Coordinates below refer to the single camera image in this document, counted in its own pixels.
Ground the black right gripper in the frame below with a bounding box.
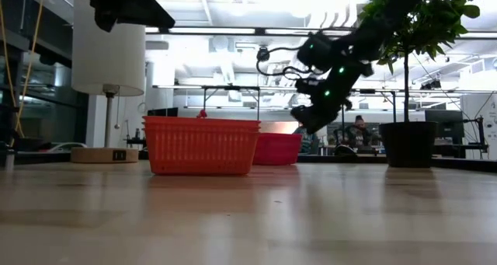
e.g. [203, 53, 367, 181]
[290, 101, 341, 135]

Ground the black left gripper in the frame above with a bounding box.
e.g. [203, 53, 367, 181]
[64, 0, 176, 33]

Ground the person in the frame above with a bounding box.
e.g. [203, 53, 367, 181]
[345, 114, 374, 148]

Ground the magenta plastic basket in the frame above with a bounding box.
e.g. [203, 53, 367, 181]
[252, 131, 304, 167]

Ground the white shade wooden base lamp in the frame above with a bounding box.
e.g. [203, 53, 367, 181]
[70, 0, 147, 165]

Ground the black overhead crossbar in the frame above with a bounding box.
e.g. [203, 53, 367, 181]
[144, 25, 359, 37]

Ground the green plant in black pot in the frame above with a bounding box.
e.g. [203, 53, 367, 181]
[358, 0, 481, 169]

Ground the black computer monitor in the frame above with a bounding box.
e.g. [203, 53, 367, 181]
[424, 109, 465, 145]

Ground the black aluminium frame rail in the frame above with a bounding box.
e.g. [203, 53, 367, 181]
[0, 151, 497, 174]

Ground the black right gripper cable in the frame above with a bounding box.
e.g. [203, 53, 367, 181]
[255, 44, 312, 80]

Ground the black round ceiling camera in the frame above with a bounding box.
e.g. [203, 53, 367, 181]
[255, 46, 271, 63]

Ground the yellow cable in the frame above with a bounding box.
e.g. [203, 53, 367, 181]
[0, 0, 45, 140]

